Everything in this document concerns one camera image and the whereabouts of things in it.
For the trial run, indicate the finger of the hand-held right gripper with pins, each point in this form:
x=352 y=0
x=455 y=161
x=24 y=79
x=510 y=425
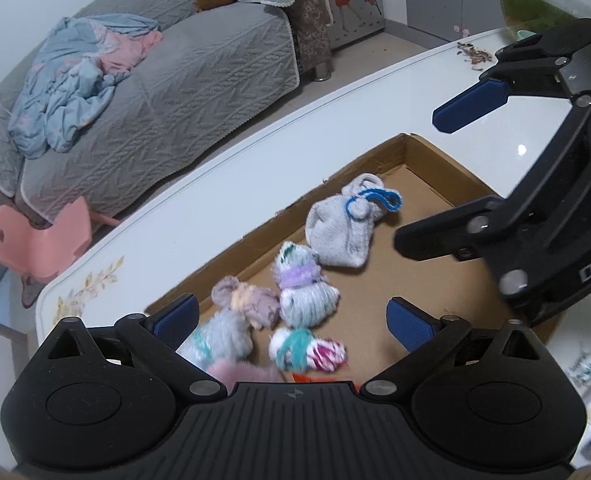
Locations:
x=468 y=107
x=435 y=235

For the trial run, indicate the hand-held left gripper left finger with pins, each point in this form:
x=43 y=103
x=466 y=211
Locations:
x=175 y=322

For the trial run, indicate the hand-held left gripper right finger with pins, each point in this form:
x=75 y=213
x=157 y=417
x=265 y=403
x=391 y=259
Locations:
x=408 y=325

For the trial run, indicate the bubble-wrapped teal sock bundle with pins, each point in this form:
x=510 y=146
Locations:
x=220 y=335

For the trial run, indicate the shallow cardboard box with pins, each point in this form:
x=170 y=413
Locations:
x=365 y=290

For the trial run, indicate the purple beige sock bundle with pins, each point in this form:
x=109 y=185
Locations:
x=248 y=302

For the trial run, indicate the pink fuzzy sock bundle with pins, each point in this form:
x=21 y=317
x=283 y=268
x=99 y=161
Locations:
x=245 y=375

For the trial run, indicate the grey sock bundle blue tie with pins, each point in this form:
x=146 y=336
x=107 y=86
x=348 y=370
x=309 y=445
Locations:
x=338 y=227

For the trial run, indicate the white magenta sock teal tie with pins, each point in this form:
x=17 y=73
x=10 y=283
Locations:
x=305 y=350

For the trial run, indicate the white sock bundle purple tie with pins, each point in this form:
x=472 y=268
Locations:
x=303 y=290

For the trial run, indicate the dried crumbs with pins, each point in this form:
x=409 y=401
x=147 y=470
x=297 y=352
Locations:
x=475 y=55

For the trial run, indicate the grey pink floor mat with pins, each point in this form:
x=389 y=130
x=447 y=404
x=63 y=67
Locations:
x=30 y=292

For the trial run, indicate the pink plastic stool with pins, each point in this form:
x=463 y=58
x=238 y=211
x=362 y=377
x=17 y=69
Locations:
x=35 y=247

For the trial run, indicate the grey quilted sofa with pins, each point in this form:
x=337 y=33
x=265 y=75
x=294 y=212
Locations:
x=200 y=85

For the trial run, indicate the light blue pink blanket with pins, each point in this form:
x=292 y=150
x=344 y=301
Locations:
x=70 y=90

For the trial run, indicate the wall poster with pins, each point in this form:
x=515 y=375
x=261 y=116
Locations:
x=353 y=0

